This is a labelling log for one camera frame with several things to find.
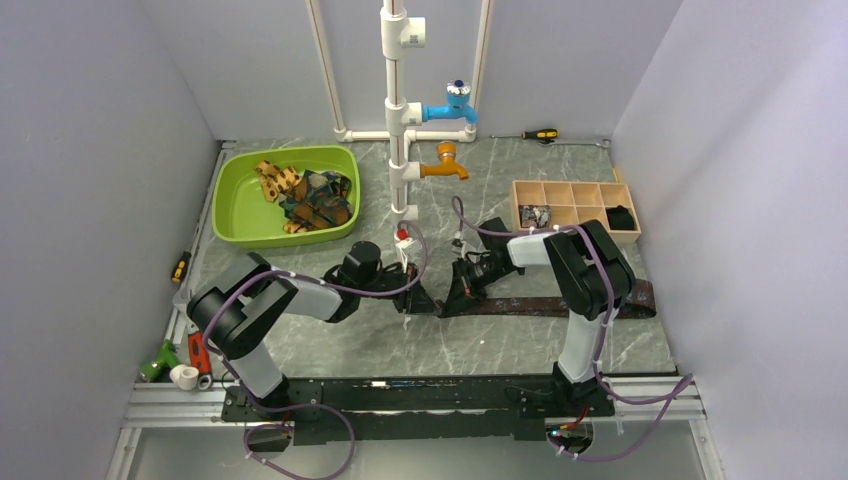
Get yellow black screwdriver back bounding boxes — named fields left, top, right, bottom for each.
left=491, top=128, right=559, bottom=144

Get yellow black screwdriver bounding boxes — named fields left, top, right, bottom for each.
left=491, top=128, right=559, bottom=144
left=171, top=250, right=192, bottom=283

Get dark brown floral tie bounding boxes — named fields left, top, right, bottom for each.
left=457, top=279, right=657, bottom=319

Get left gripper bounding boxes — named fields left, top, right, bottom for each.
left=358, top=262, right=442, bottom=315

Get black rolled tie in tray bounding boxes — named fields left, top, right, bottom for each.
left=605, top=205, right=638, bottom=231

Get orange faucet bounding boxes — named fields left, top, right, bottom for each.
left=420, top=141, right=470, bottom=181

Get green plastic basin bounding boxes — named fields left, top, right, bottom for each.
left=211, top=145, right=361, bottom=249

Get white pvc pipe assembly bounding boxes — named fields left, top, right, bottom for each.
left=305, top=1, right=492, bottom=223

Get blue faucet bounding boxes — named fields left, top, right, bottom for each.
left=421, top=79, right=478, bottom=125

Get white pipe fitting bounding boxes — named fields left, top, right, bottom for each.
left=169, top=364, right=200, bottom=391

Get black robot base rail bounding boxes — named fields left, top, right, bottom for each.
left=221, top=373, right=615, bottom=446

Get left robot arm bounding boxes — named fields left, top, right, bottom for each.
left=186, top=241, right=440, bottom=420

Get dark teal patterned tie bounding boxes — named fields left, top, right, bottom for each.
left=278, top=170, right=354, bottom=234

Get silver wrench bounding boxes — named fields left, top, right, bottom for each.
left=538, top=138, right=611, bottom=149

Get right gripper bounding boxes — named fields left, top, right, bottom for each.
left=443, top=256, right=512, bottom=315

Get red handled pliers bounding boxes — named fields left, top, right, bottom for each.
left=187, top=322, right=213, bottom=390

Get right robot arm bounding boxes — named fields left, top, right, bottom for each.
left=440, top=218, right=636, bottom=415

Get aluminium frame rail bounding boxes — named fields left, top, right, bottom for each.
left=106, top=375, right=706, bottom=479

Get wooden compartment tray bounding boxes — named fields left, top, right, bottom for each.
left=510, top=180, right=642, bottom=244

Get yellow black screwdriver left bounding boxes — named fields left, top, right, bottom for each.
left=171, top=250, right=192, bottom=283

